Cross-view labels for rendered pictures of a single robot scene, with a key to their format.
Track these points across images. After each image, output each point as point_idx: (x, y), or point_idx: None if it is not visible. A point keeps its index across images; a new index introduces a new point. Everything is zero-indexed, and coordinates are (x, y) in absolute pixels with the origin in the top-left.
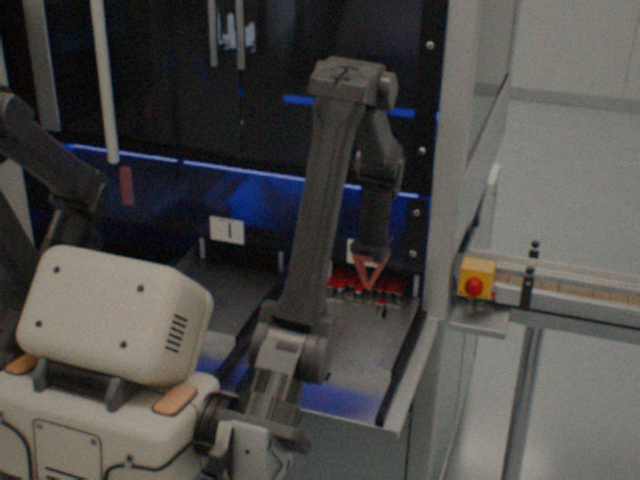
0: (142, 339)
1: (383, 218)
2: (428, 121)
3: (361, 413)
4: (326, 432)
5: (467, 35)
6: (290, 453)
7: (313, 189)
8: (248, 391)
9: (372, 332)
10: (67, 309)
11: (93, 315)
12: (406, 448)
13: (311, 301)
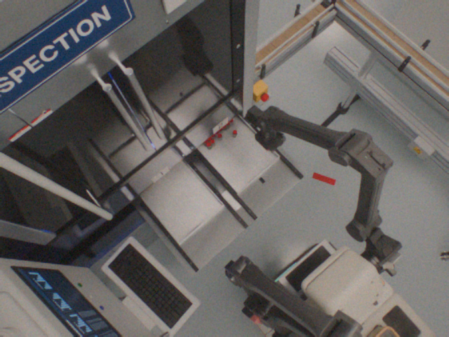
0: (381, 287)
1: None
2: (239, 69)
3: (290, 180)
4: None
5: (254, 29)
6: None
7: (376, 197)
8: (379, 251)
9: (243, 145)
10: (353, 310)
11: (363, 301)
12: None
13: (376, 214)
